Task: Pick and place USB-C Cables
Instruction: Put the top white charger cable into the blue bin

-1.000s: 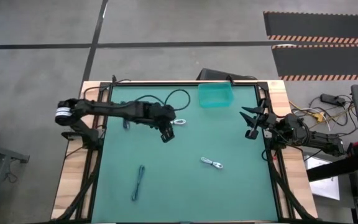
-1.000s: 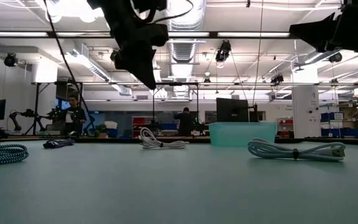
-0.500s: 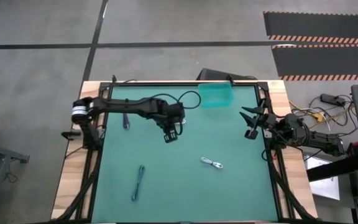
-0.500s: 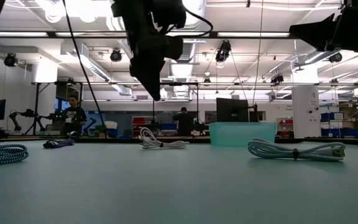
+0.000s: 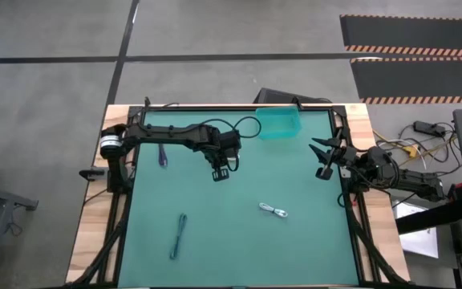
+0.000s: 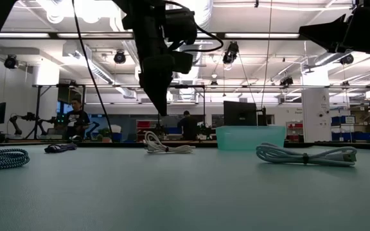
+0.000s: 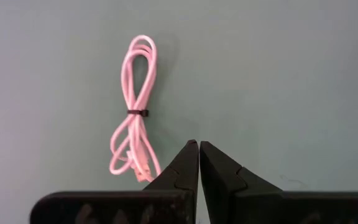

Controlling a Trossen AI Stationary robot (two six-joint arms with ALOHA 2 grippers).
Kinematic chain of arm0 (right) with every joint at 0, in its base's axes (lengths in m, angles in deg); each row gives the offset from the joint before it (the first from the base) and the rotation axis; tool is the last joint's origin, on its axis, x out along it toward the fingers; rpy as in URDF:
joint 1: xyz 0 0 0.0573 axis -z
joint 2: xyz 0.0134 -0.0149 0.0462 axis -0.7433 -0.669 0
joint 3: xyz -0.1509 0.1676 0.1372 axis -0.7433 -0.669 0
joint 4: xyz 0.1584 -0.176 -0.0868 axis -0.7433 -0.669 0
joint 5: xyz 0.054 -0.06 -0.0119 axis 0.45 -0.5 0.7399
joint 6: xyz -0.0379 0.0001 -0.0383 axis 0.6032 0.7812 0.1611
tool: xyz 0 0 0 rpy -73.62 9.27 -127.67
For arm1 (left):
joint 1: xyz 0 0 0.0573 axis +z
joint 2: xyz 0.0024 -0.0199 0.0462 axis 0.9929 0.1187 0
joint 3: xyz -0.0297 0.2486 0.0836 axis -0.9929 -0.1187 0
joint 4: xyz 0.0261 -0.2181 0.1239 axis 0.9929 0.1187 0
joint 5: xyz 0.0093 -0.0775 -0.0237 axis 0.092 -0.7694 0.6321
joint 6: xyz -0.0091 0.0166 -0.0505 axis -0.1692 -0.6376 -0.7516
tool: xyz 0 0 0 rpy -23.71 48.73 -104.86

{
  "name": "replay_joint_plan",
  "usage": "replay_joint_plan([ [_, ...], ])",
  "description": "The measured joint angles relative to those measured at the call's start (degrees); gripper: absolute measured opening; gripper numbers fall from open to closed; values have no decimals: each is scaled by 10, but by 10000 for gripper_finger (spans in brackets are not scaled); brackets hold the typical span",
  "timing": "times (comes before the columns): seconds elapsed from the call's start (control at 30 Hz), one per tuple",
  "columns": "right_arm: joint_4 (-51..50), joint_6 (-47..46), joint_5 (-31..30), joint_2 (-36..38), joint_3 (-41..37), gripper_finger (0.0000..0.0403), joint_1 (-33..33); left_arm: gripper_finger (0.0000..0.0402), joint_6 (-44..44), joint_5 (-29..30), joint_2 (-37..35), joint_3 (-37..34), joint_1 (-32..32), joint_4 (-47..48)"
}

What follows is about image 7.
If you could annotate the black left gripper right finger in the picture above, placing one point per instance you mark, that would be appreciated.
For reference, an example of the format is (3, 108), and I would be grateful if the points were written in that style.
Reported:
(225, 183)

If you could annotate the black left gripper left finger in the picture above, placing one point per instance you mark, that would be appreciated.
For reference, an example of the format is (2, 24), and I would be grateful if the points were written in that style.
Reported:
(172, 186)

